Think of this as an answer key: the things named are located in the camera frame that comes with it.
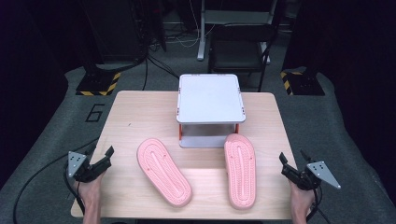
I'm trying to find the person's left hand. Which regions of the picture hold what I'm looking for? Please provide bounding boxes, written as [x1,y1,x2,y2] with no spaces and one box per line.
[73,171,106,206]

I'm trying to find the hazard-striped black stand base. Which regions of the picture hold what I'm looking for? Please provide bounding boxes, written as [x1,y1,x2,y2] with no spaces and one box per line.
[279,70,326,96]
[75,70,122,97]

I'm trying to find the black folding chair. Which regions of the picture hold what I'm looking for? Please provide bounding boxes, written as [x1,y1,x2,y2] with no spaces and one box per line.
[207,23,276,93]

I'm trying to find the pink slipper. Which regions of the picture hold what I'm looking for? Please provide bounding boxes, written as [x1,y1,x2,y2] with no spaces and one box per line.
[223,133,257,210]
[136,137,193,208]

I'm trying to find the white cable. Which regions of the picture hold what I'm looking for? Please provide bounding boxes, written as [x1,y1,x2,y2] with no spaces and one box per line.
[167,0,217,49]

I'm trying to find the dark cabinet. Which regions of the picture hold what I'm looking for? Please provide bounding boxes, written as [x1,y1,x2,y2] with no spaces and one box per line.
[78,0,167,64]

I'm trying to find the long black floor cable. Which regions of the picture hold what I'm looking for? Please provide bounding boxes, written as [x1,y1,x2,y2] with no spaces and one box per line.
[12,136,101,224]

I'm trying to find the white desk frame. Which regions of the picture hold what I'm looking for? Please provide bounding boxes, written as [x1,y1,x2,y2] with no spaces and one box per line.
[196,0,278,65]

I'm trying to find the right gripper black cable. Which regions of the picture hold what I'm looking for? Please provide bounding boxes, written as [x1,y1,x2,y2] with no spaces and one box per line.
[305,186,332,224]

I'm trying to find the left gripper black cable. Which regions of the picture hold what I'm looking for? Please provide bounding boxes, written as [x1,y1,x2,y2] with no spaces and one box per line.
[63,166,86,217]

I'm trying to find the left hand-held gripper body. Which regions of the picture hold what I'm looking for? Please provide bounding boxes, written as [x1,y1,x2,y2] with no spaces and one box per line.
[66,150,101,184]

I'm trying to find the white shoe rack orange posts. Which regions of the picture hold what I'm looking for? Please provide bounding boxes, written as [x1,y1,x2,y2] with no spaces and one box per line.
[176,73,247,149]

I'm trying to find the person's right hand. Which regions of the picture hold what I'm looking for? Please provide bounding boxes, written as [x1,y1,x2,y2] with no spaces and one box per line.
[289,180,316,216]

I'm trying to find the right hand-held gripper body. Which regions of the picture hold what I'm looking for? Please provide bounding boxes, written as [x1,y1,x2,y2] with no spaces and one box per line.
[291,161,342,191]

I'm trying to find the black floor cables bundle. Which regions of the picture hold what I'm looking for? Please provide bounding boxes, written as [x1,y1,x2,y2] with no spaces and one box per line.
[141,43,180,91]

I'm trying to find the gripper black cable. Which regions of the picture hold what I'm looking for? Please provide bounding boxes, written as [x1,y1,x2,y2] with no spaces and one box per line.
[305,186,332,224]
[63,166,86,217]

